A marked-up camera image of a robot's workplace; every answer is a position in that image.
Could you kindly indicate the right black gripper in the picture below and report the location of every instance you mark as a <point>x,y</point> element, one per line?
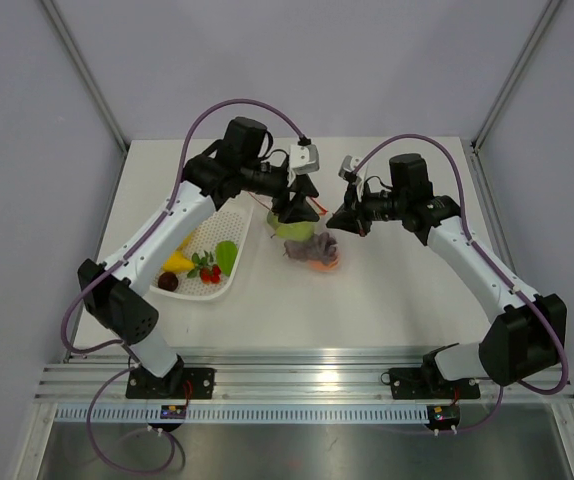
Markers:
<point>353,215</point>

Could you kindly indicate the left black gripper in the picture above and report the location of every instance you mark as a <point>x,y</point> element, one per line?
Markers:
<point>298,208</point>

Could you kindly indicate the green apple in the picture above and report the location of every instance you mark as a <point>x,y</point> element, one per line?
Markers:
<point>298,232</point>

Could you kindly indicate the clear zip top bag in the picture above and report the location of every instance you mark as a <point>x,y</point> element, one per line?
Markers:
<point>278,243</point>

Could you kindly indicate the purple grape bunch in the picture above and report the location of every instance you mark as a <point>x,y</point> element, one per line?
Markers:
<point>319,247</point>

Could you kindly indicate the orange fruit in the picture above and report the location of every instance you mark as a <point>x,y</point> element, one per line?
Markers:
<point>320,266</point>

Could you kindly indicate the orange green mango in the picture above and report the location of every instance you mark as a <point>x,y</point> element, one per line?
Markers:
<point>272,220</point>

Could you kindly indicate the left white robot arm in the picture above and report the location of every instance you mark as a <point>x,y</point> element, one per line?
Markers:
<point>113,290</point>

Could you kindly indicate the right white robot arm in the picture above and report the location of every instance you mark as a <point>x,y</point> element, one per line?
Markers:
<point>526,333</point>

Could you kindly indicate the red strawberry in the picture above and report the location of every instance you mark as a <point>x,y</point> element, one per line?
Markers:
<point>210,275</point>

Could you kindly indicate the white perforated fruit basket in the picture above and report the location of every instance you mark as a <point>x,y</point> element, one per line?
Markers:
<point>231,223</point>

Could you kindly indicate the yellow pear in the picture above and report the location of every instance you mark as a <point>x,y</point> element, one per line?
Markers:
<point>177,263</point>

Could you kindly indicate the dark purple plum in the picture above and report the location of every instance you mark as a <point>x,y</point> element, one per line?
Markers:
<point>168,281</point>

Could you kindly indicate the right controller board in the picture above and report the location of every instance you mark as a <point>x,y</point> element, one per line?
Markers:
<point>443,418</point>

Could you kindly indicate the controller board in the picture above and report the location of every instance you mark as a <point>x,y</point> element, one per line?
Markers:
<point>173,412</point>
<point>443,418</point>

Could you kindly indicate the left controller board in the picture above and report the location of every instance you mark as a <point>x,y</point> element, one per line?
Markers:
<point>173,412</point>

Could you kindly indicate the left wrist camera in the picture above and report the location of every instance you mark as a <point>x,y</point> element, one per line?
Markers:
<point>303,159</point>

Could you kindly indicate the right side aluminium rail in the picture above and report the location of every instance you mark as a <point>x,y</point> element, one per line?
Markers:
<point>489,205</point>

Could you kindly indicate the aluminium rail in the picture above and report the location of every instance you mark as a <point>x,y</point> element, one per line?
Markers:
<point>250,376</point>
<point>489,205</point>

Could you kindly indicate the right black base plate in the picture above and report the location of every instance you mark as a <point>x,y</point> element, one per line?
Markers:
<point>407,383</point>

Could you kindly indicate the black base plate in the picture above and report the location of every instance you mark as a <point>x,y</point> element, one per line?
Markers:
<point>197,383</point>
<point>407,383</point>

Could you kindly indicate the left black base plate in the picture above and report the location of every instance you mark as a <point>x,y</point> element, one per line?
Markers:
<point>197,383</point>

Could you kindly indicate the white slotted cable duct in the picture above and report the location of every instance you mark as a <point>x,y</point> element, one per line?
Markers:
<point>247,414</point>

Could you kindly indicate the left aluminium frame post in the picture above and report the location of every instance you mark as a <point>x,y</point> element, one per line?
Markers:
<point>68,42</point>

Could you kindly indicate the aluminium frame post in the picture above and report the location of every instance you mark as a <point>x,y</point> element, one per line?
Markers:
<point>518,70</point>
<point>68,42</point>

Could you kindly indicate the aluminium front rail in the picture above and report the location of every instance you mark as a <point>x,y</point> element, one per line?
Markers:
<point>250,376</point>

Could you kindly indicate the right aluminium frame post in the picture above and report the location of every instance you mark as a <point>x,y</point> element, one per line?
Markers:
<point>518,70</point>

